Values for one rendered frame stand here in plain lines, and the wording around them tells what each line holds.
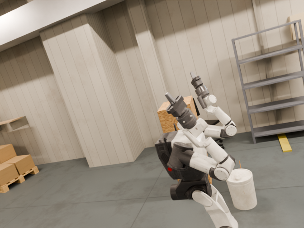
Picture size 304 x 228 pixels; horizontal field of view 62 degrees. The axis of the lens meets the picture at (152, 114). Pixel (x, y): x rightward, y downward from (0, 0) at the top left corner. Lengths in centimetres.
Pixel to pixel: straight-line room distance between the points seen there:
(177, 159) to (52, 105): 552
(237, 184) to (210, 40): 289
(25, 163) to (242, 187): 533
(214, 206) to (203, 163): 48
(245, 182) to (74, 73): 376
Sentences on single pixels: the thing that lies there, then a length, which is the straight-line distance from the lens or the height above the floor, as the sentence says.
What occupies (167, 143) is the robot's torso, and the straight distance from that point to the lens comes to 166.
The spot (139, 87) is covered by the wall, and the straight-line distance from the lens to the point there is 548.
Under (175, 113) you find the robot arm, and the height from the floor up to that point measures 161.
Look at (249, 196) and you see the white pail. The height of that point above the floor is 16.
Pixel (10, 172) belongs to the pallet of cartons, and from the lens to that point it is 684.
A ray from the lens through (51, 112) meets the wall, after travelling 686.
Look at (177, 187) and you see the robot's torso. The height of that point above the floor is 101.
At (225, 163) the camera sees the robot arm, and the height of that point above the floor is 128.
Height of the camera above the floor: 191
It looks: 12 degrees down
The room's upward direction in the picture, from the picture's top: 17 degrees counter-clockwise
